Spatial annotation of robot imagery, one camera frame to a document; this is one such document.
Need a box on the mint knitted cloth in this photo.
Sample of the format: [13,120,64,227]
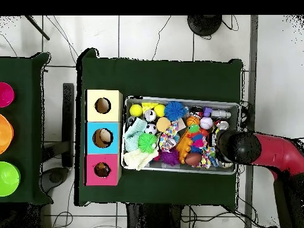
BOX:
[123,117,148,153]

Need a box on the green spiky ball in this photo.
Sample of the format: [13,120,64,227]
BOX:
[137,132,158,153]

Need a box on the cream knitted cloth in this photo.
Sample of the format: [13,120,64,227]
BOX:
[123,147,159,170]

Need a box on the wooden box with three holes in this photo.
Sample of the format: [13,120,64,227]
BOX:
[84,89,124,186]

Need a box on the silver mesh bin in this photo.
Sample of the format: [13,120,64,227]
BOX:
[120,95,241,175]

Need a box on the blue spiky ball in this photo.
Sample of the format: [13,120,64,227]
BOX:
[164,101,188,122]

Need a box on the orange plastic block toy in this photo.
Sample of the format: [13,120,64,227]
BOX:
[175,134,194,164]

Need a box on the small orange basketball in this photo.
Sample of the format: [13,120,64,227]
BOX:
[186,115,201,127]

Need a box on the dark green table cloth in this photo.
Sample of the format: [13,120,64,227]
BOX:
[74,47,244,207]
[0,52,53,205]

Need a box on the rainbow spiky caterpillar toy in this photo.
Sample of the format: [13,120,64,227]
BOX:
[187,123,210,154]

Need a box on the small brown football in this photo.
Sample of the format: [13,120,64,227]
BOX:
[184,152,202,166]

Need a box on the small white baseball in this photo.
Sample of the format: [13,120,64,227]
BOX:
[199,116,214,130]

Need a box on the black upright panel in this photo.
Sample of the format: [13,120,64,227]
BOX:
[62,83,75,167]

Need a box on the grey black stand foot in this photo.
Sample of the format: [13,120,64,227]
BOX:
[39,166,70,194]

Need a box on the black round stand base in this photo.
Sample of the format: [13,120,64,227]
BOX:
[186,15,223,37]

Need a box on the orange bowl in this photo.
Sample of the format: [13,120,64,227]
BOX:
[0,113,14,155]

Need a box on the pink bowl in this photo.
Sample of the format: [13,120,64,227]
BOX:
[0,82,15,108]

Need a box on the thin black rod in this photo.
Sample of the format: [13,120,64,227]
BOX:
[24,15,50,41]

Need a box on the green bowl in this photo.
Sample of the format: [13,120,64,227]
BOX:
[0,161,21,197]

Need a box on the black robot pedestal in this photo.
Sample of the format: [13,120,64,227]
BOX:
[125,202,183,228]

